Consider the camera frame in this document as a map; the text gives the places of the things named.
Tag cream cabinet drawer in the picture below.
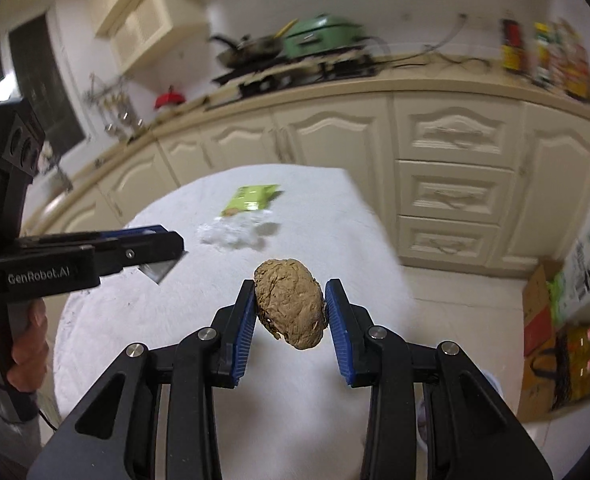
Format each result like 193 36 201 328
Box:
394 94 524 161
397 215 508 266
395 160 516 219

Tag green yellow bottle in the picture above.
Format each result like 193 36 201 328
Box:
531 22 556 86

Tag person's left forearm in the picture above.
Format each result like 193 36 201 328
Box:
0 370 44 480

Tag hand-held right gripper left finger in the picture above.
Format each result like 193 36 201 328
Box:
25 279 257 480

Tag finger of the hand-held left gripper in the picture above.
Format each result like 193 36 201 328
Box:
92 232 186 277
18 226 168 247

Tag green white plastic bag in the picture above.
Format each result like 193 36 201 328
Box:
550 230 590 322

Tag large orange label bottle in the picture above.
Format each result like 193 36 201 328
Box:
557 19 590 104

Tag yellow bag with black handles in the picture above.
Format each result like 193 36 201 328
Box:
527 324 590 411

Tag green snack wrapper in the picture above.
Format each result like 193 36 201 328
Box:
222 184 282 219

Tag cream base cabinets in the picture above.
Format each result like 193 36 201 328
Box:
22 82 590 282

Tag window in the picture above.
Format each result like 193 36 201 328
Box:
0 12 86 161

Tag metal faucet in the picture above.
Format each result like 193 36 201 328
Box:
38 140 74 194

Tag cream lattice door cabinet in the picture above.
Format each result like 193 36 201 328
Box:
95 0 211 79

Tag green electric cooker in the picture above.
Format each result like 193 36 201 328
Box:
281 14 369 59

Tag person's left hand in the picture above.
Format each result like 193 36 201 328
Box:
0 300 49 394

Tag red lid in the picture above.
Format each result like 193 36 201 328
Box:
154 87 186 111

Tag black induction cooker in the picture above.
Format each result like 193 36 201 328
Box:
212 57 296 87

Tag metal utensil rack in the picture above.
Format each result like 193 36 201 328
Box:
82 72 146 136

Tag thin black cable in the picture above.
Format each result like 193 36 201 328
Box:
34 402 61 432

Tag round table white towel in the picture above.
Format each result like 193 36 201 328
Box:
52 162 417 480

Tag brown lumpy ball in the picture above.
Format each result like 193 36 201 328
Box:
253 258 325 351

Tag dark sauce bottle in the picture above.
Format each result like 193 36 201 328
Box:
500 10 526 74

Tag black gas hob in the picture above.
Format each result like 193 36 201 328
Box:
237 61 379 99

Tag brown cardboard box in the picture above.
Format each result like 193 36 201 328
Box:
517 260 590 422

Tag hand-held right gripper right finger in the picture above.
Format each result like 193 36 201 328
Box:
325 278 553 480

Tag black wok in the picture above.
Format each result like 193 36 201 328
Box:
210 20 299 69

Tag black power cable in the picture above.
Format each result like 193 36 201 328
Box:
370 12 468 69

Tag clear crumpled plastic bag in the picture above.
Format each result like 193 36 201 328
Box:
197 210 282 254

